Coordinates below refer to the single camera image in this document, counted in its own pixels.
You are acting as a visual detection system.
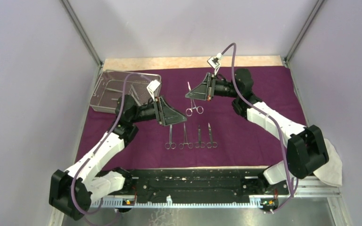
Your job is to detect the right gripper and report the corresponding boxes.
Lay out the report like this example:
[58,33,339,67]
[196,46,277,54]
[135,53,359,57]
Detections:
[185,73,239,102]

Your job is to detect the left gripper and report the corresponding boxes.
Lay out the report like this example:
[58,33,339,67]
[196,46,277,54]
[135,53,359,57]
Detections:
[130,95,187,126]

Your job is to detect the small curved hemostat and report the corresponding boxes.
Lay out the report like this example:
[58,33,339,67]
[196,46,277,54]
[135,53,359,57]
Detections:
[186,99,204,117]

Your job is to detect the surgical forceps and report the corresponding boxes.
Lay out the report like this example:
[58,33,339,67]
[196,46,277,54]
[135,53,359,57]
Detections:
[165,125,176,150]

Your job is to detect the surgical clamp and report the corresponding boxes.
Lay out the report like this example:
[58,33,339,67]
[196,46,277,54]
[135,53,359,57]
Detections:
[179,123,193,150]

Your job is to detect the small metal scissors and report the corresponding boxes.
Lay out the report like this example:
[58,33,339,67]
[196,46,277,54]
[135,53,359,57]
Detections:
[194,125,206,148]

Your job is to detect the maroon wrap cloth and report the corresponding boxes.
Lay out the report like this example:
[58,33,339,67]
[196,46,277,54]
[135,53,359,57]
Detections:
[76,66,306,170]

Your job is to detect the surgical scissors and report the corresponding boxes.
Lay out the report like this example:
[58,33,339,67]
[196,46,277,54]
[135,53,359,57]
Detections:
[206,123,218,148]

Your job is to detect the metal mesh instrument tray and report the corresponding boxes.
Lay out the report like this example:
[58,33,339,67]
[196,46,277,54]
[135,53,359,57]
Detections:
[90,70,162,113]

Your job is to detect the metal tweezers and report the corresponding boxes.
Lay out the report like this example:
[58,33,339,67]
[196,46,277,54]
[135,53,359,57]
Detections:
[105,88,123,93]

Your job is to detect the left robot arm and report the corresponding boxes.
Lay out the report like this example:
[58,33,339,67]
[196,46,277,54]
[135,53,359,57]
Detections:
[49,95,187,220]

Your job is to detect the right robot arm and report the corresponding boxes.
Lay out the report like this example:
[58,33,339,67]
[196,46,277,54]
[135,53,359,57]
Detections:
[185,68,329,194]

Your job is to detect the white crumpled cloth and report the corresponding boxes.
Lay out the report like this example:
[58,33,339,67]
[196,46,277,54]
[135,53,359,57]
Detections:
[313,138,343,187]

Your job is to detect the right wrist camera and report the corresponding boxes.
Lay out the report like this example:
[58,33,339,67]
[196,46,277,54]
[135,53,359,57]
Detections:
[207,53,223,75]

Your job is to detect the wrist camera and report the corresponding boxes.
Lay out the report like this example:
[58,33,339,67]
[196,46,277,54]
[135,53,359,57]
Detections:
[147,80,161,101]
[207,53,223,75]

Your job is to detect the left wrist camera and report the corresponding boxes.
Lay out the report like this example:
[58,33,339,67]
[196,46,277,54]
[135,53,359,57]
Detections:
[147,80,161,101]

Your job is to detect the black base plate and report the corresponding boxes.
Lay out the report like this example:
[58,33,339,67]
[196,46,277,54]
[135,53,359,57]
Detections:
[103,168,289,205]

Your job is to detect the grey cable duct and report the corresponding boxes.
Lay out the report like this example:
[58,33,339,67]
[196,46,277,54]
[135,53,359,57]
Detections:
[90,196,263,209]

